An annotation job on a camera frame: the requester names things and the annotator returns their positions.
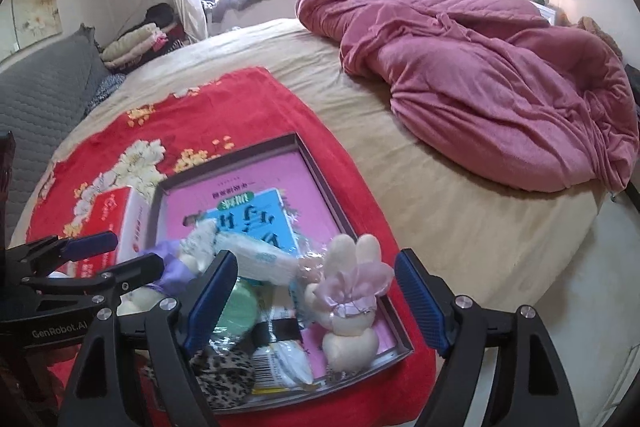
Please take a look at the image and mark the leopard print scrunchie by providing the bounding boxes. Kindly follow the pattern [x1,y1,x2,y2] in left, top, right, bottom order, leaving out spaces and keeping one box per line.
[140,342,256,410]

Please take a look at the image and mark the cream plush bunny purple bow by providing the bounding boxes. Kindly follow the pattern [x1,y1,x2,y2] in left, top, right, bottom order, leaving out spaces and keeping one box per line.
[304,234,396,373]

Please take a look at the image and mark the green egg sponge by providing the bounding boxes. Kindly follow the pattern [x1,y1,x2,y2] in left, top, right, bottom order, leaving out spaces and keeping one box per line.
[212,279,261,338]

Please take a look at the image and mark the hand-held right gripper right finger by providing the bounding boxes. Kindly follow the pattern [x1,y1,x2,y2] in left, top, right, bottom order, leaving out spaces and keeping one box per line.
[394,248,581,427]

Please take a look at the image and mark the dark-rimmed pink tray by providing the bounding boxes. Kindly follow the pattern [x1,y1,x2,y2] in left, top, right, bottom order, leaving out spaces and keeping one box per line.
[145,133,415,408]

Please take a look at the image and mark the red floral blanket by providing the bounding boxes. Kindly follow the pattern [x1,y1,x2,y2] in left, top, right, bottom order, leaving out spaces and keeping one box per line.
[10,18,608,308]
[27,67,438,427]

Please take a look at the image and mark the pile of folded clothes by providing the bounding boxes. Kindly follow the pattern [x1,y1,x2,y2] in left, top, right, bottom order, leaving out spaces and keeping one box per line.
[100,3,183,72]

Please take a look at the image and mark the mauve quilt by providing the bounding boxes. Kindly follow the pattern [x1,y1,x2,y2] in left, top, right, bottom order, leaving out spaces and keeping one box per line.
[295,0,640,194]

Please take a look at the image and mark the blue patterned cushion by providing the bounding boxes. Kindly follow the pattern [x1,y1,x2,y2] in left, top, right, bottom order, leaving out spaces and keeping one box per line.
[85,73,126,115]

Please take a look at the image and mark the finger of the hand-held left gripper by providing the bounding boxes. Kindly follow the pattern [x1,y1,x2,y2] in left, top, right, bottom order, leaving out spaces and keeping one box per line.
[7,231,120,278]
[20,252,166,308]

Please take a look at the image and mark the yellow white tube packet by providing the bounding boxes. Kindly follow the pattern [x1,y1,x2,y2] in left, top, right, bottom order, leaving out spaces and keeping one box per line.
[250,307,316,395]

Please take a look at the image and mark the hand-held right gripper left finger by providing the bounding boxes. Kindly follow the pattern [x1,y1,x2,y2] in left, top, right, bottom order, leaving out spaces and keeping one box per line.
[59,249,240,427]

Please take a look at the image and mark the cream plush toy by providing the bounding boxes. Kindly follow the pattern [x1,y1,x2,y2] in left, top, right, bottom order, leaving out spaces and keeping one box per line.
[117,252,201,315]

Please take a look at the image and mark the teal tissue packet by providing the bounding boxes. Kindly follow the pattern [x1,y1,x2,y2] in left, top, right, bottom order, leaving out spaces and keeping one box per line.
[215,227,301,285]

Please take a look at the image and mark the white dotted fluffy cloth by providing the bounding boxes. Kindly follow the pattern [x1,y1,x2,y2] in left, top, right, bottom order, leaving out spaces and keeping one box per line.
[180,221,221,275]

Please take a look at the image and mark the clear crinkled plastic bag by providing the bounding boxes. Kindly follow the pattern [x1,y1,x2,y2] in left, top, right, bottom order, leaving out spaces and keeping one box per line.
[295,239,341,288]

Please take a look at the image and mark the brown fluffy toy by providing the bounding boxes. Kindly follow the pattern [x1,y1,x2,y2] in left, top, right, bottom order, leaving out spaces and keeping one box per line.
[575,17,623,58]

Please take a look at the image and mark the red and white carton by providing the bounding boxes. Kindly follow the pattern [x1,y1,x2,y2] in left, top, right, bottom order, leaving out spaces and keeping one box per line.
[75,187,153,280]

